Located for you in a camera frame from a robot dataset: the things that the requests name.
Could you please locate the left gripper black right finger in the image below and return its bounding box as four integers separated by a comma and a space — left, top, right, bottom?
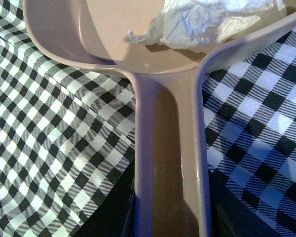
209, 173, 271, 237

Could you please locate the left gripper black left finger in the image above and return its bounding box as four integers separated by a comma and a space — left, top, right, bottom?
76, 161, 135, 237

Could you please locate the beige plastic dustpan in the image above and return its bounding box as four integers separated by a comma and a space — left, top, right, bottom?
23, 0, 296, 237

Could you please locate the white tissue paper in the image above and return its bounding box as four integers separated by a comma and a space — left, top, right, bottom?
128, 0, 287, 53

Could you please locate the black white checkered bedsheet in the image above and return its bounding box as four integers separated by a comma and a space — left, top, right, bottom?
0, 0, 296, 237

